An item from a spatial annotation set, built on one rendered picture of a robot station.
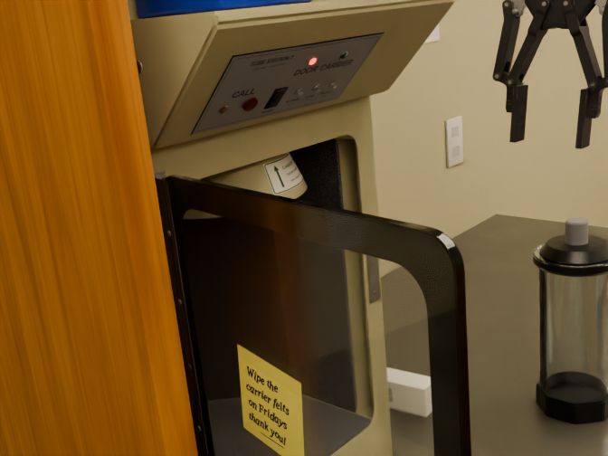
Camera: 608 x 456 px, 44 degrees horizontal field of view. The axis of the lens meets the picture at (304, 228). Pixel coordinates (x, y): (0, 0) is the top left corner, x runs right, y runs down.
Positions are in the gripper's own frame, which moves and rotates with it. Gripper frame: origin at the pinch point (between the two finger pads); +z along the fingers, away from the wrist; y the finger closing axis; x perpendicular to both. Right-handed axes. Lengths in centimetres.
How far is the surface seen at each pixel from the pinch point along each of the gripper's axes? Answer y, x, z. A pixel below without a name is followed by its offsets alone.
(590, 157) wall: -42, 161, 31
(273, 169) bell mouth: -16.3, -33.7, 2.7
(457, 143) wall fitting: -48, 74, 16
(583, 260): 5.4, 0.4, 16.9
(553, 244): 1.0, 2.1, 16.1
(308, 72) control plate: -7.8, -38.8, -7.6
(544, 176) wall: -45, 125, 32
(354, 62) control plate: -7.3, -32.6, -8.2
